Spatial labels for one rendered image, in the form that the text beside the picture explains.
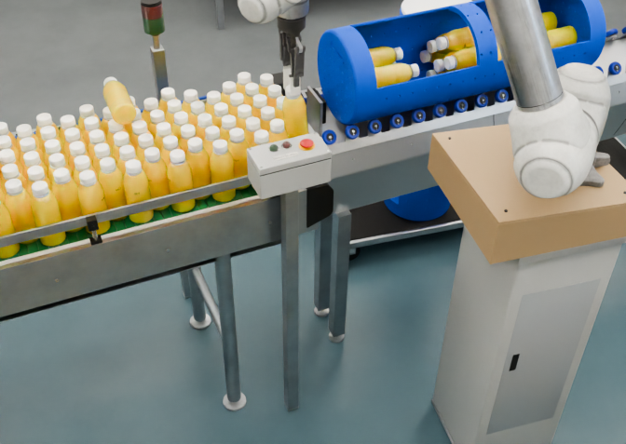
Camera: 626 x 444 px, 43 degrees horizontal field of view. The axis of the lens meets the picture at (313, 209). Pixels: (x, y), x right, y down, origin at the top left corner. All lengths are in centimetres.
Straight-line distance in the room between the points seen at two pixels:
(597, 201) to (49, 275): 139
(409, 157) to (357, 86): 36
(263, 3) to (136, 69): 287
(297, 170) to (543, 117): 66
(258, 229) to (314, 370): 82
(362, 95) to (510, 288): 67
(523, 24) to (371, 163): 91
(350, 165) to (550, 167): 85
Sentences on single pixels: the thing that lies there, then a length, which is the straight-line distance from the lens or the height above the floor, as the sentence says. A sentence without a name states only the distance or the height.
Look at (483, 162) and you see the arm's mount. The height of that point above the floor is 112.
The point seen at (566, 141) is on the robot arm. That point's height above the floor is 136.
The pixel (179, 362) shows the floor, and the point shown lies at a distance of 303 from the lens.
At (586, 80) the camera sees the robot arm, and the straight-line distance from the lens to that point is 194.
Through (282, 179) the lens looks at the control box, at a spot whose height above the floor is 105.
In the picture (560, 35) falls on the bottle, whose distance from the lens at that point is 271.
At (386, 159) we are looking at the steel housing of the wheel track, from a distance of 248.
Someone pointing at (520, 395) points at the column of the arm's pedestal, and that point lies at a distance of 252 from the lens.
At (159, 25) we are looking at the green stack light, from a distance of 251.
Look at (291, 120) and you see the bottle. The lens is 226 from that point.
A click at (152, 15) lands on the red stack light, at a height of 122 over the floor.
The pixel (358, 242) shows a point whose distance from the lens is 323.
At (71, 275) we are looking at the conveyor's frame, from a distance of 223.
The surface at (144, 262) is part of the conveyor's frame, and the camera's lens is 225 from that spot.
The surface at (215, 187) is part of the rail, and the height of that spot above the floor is 97.
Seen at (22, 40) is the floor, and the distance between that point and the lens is 514.
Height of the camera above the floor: 233
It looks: 40 degrees down
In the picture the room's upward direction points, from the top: 1 degrees clockwise
